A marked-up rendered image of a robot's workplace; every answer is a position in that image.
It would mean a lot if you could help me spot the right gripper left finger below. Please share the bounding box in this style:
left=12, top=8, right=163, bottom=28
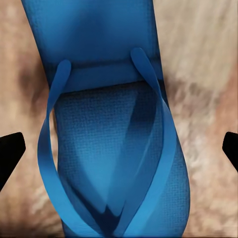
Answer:
left=0, top=132, right=26, bottom=192

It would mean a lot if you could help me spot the sandal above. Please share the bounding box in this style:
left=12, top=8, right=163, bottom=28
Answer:
left=21, top=0, right=190, bottom=238

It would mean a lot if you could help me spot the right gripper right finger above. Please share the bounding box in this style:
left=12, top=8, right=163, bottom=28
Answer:
left=222, top=132, right=238, bottom=172

